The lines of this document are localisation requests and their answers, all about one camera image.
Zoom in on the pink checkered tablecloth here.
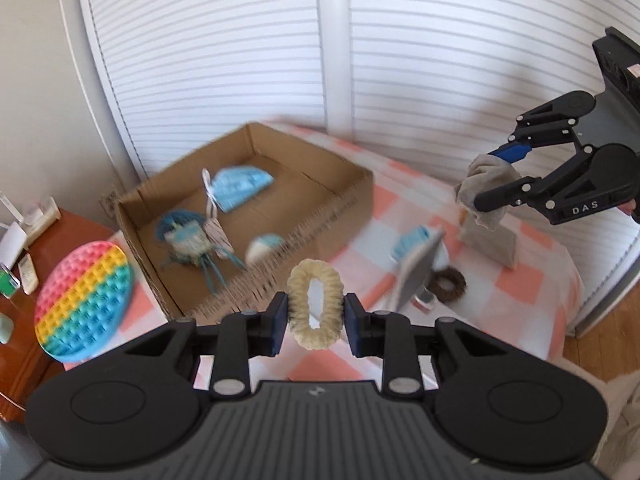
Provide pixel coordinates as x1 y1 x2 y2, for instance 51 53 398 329
135 122 586 392

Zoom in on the green card holder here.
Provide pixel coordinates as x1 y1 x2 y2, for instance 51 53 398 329
0 267 21 299

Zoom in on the brown scrunchie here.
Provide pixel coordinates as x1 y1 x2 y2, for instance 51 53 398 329
431 266 467 304

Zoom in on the round rainbow pop-it toy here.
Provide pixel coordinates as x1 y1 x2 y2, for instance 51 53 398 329
34 241 135 362

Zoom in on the cream scrunchie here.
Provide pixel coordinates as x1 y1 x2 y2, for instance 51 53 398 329
286 258 346 352

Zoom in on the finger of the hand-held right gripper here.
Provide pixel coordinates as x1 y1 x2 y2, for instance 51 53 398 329
486 97 584 165
473 147 596 213

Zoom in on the beige cloth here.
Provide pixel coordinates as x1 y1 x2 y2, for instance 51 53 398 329
565 360 640 480

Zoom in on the blue and white plush ball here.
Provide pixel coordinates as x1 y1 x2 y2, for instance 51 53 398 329
246 233 286 266

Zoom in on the wooden nightstand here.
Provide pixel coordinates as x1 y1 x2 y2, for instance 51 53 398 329
0 207 117 422

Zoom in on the white remote control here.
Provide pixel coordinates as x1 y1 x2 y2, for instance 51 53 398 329
19 253 40 294

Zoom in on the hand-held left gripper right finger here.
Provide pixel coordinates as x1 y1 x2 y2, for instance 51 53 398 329
344 292 506 396

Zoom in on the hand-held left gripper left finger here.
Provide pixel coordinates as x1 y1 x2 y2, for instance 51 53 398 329
120 292 291 396

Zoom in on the grey-blue bedsheet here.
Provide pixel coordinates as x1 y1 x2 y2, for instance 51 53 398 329
0 420 32 480

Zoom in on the blue tasselled sequin toy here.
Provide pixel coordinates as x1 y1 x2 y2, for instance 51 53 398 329
156 210 246 294

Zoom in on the grey sock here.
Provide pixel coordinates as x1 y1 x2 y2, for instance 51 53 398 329
454 152 524 231

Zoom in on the brown cardboard box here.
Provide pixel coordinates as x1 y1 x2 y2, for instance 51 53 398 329
114 121 375 321

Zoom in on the white phone stand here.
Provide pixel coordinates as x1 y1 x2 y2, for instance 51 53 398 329
392 230 446 316

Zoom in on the white router on beige tray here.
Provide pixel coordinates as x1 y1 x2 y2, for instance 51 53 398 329
0 192 61 234

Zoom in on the blue face mask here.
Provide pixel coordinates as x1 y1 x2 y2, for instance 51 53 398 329
202 165 276 221

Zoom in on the blue tape roll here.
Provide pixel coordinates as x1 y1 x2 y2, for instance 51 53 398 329
391 225 443 264

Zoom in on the white louvred wardrobe door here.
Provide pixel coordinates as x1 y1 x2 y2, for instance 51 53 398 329
74 0 328 182
345 0 640 337

